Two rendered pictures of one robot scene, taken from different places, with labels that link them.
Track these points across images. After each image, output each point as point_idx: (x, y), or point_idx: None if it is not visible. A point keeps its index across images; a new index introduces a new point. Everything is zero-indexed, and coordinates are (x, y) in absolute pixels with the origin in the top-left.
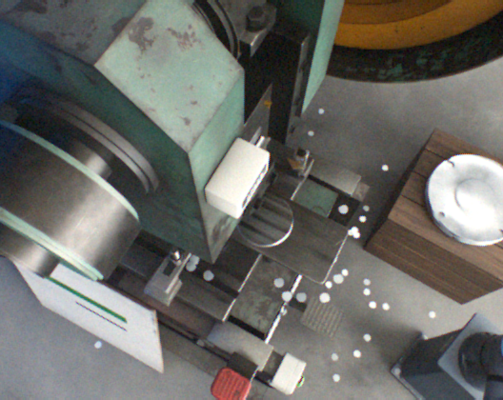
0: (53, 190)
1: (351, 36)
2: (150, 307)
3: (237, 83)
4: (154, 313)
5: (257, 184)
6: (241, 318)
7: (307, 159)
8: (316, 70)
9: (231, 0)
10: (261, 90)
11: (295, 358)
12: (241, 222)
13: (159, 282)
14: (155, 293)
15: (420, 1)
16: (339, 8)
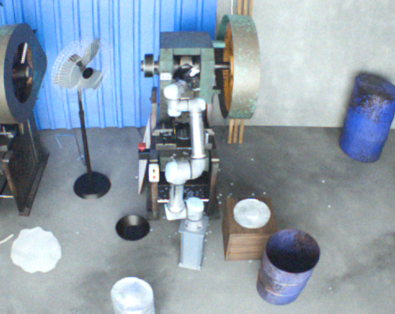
0: (149, 58)
1: (228, 108)
2: (150, 142)
3: (171, 60)
4: (150, 145)
5: (167, 78)
6: (159, 152)
7: (210, 142)
8: (204, 93)
9: (184, 60)
10: None
11: (158, 166)
12: (180, 131)
13: (155, 127)
14: (153, 130)
15: None
16: (210, 82)
